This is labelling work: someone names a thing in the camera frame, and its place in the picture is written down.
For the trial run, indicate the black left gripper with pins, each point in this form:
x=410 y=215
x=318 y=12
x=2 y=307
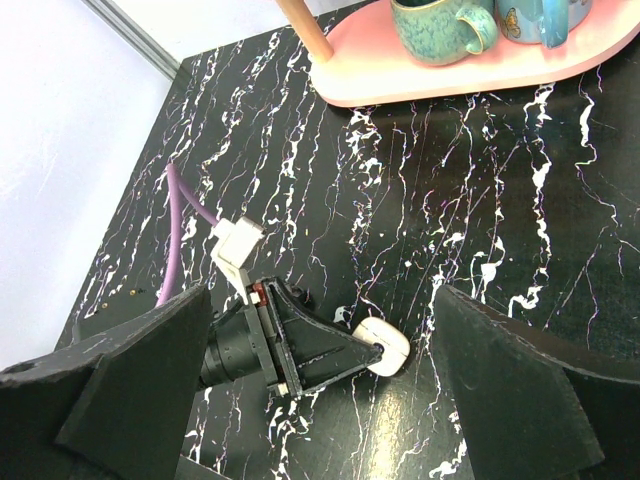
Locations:
x=297 y=352

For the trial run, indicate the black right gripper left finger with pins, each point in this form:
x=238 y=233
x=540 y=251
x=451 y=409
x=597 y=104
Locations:
x=113 y=406

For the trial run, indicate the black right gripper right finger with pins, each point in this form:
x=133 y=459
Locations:
x=532 y=405

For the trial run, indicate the white earbud charging case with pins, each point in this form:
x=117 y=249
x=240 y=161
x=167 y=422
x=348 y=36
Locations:
x=394 y=344

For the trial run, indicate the pink three-tier shelf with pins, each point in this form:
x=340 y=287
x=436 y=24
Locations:
x=388 y=52

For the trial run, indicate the teal glazed ceramic mug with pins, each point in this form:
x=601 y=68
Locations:
x=443 y=32

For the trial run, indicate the light blue butterfly mug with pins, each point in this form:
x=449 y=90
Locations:
x=545 y=22

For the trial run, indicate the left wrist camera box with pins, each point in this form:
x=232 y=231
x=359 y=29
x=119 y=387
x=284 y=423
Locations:
x=235 y=242

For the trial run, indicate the aluminium frame post left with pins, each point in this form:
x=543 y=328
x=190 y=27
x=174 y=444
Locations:
x=141 y=41

